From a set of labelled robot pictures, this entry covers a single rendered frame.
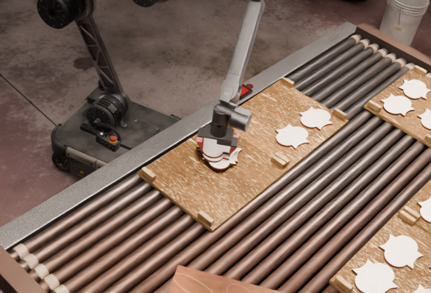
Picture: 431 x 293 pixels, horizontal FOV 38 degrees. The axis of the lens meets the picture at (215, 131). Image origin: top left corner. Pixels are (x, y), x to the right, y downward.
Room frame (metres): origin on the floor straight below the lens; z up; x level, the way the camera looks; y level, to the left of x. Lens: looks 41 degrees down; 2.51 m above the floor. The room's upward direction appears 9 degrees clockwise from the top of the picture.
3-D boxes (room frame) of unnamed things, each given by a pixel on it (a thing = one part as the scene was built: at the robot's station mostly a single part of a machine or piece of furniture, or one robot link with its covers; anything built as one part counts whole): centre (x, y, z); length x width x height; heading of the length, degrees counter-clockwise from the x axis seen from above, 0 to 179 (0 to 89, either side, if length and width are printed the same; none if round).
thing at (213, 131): (1.61, -0.01, 1.10); 0.10 x 0.07 x 0.07; 88
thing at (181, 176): (1.57, -0.02, 0.93); 0.41 x 0.35 x 0.02; 144
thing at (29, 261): (1.85, -0.07, 0.90); 1.95 x 0.05 x 0.05; 143
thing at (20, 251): (1.88, -0.03, 0.90); 1.95 x 0.05 x 0.05; 143
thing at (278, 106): (1.91, -0.26, 0.93); 0.41 x 0.35 x 0.02; 144
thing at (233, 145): (1.61, -0.05, 1.03); 0.07 x 0.07 x 0.09; 88
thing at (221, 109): (1.61, -0.02, 1.16); 0.07 x 0.06 x 0.07; 72
